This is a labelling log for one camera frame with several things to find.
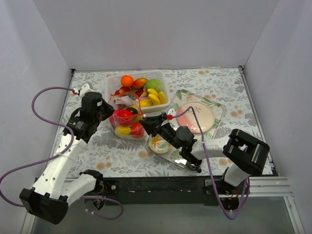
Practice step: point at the orange red mango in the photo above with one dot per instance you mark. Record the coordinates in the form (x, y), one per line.
(139, 83)

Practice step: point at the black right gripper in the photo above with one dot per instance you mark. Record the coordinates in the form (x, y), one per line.
(156, 124)

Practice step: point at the red cherries cluster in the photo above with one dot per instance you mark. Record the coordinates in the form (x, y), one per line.
(121, 90)

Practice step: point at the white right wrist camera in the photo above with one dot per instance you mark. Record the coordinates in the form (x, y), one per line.
(169, 113)

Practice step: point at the black base bar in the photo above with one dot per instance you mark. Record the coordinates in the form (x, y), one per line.
(157, 190)

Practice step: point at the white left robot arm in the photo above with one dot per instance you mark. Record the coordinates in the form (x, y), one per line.
(49, 198)

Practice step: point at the yellow mango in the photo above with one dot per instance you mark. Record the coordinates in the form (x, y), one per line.
(122, 131)

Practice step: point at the floral small bowl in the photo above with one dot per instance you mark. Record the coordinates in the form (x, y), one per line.
(159, 145)

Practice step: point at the leaf pattern tray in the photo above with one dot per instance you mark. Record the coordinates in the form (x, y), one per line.
(181, 97)

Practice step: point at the red pomegranate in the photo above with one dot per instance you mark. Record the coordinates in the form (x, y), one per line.
(113, 121)

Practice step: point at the clear zip top bag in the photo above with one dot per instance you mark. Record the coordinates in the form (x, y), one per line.
(121, 102)

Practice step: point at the pink white plate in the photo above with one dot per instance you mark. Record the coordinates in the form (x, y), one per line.
(204, 115)

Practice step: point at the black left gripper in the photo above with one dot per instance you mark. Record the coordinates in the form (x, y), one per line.
(107, 110)

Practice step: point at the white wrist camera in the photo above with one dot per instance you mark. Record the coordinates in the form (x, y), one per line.
(87, 87)
(169, 113)

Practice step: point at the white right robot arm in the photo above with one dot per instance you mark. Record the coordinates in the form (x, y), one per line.
(247, 153)

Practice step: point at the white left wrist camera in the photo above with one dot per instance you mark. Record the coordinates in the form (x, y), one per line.
(87, 87)

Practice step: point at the dark blue cup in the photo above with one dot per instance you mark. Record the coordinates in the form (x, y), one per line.
(194, 165)

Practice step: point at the yellow banana bunch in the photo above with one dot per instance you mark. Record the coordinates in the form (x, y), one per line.
(158, 98)
(137, 119)

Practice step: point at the yellow fruit under radish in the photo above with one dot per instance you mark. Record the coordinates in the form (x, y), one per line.
(146, 103)

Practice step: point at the green fruit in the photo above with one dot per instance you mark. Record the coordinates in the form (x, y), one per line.
(155, 84)

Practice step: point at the orange fruit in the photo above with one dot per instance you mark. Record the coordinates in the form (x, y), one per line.
(126, 81)

